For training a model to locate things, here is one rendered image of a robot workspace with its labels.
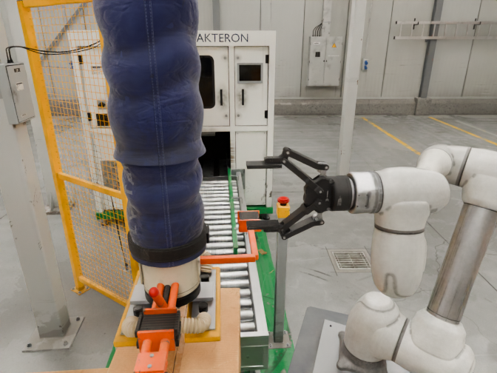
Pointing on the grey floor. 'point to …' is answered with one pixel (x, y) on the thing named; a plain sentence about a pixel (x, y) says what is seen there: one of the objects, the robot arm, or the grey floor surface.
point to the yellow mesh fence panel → (60, 152)
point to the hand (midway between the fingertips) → (251, 195)
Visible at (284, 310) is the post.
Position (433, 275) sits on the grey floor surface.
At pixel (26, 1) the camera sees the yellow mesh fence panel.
